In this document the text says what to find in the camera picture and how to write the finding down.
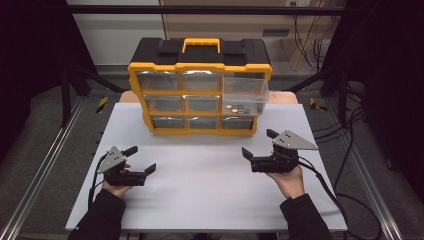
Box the black horizontal frame bar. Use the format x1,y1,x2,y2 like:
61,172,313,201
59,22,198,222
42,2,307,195
42,4,369,16

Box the person's left hand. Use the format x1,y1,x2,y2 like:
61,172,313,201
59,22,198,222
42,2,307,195
101,179,133,199

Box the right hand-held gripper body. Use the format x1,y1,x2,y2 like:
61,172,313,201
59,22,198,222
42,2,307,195
249,129,320,174

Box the beige wooden furniture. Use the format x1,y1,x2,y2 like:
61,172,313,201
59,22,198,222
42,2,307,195
161,0,335,72

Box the yellow black floor marker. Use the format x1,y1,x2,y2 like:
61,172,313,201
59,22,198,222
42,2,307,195
309,97,330,113
95,95,110,115

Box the clear plastic drawer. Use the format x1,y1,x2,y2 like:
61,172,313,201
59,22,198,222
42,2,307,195
221,72,270,117

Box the aluminium floor rail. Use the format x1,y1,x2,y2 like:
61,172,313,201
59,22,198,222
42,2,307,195
0,95,86,240
323,95,405,240

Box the wooden table board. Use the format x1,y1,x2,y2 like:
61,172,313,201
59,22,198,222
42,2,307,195
118,90,300,105

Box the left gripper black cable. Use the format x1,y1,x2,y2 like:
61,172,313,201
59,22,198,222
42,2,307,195
87,154,108,212

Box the black metal stand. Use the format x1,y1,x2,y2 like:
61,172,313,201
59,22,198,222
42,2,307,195
285,64,352,128
60,63,128,128

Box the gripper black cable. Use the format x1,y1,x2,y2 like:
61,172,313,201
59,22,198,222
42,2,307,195
87,154,108,212
297,159,350,240

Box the white background cabinet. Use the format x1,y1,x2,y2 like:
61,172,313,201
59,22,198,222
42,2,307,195
65,0,167,66

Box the black curtain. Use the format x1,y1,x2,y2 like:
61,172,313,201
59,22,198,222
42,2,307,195
0,0,98,164
328,0,424,201

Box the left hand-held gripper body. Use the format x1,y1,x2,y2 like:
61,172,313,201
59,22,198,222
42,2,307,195
96,145,148,187

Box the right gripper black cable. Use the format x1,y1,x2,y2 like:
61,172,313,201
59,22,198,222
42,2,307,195
297,159,350,240

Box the yellow black storage cabinet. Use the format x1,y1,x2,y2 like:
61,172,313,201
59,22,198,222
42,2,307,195
128,37,273,136

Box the person's right hand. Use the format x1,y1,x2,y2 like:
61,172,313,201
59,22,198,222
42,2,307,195
265,164,306,200

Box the black floor cables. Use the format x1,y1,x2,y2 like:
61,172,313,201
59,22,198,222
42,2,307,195
312,83,385,240

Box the set of clear cabinet drawers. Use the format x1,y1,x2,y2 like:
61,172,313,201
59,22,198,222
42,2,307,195
136,70,255,131

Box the hanging black cables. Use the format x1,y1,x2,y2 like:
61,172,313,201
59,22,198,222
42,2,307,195
291,1,332,72

